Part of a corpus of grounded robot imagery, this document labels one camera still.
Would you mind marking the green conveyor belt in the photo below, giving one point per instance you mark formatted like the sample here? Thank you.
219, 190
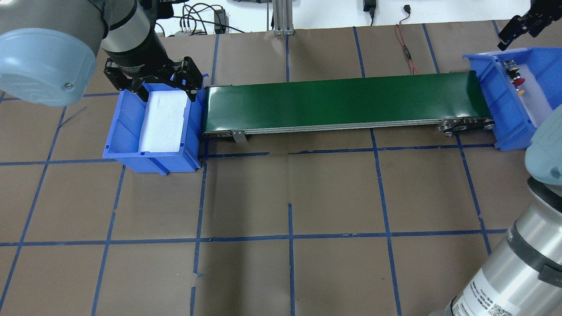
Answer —
357, 103

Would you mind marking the blue bin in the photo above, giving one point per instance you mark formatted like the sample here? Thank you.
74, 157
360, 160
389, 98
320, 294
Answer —
513, 130
123, 138

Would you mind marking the blue bin right side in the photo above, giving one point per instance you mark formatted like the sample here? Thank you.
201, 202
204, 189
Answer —
513, 130

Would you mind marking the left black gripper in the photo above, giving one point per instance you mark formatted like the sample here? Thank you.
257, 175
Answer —
139, 53

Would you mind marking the white foam pad left bin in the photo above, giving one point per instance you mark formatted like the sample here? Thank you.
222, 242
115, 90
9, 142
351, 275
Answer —
163, 122

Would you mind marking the red push button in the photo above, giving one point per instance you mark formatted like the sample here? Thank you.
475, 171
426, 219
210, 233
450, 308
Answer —
512, 70

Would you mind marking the white foam pad bin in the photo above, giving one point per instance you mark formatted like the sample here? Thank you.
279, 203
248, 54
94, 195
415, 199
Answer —
542, 92
163, 122

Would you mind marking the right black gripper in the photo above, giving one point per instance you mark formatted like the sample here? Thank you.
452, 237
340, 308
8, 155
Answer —
534, 23

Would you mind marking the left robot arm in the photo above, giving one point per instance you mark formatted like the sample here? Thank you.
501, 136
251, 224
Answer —
48, 49

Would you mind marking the blue bin left side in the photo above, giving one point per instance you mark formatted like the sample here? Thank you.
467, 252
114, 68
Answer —
123, 138

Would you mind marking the white foam pad right bin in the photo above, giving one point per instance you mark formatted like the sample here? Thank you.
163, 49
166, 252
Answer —
542, 92

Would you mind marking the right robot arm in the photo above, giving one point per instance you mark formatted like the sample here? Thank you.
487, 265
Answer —
522, 276

